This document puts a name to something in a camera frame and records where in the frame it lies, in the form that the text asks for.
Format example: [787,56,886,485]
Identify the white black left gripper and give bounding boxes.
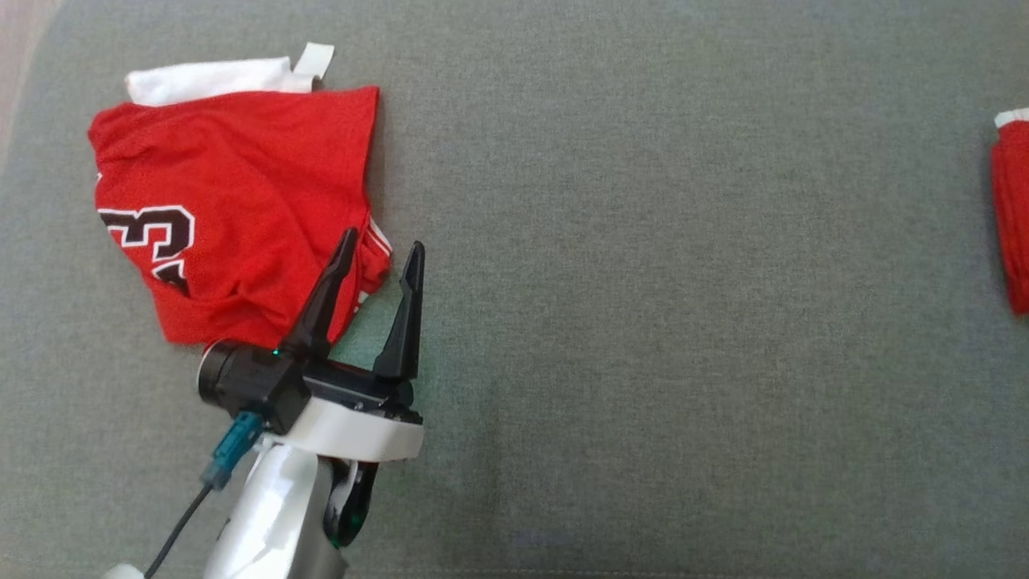
[277,227,427,464]

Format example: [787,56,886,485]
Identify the red number 23 basketball jersey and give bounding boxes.
[87,42,395,349]

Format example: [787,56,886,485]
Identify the red shorts with white trim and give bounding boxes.
[990,108,1029,316]

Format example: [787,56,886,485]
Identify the large grey sofa seat cushion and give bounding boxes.
[0,0,1029,579]

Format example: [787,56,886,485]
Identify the black cable with teal connector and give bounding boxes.
[142,410,267,579]

